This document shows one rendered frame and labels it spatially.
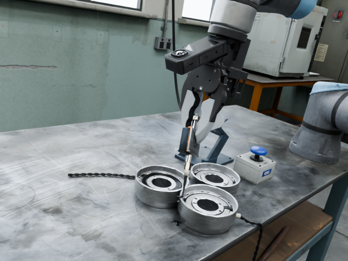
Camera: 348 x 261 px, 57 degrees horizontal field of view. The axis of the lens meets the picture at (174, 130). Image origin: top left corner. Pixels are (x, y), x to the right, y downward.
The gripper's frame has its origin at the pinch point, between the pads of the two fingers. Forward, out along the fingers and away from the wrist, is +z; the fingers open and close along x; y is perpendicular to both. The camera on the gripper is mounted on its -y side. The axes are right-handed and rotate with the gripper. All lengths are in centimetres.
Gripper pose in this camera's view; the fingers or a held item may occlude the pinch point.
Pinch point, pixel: (190, 134)
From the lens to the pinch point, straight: 60.6
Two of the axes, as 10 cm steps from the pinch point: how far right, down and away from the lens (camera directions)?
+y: 7.0, 0.1, 7.1
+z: -2.6, 9.4, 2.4
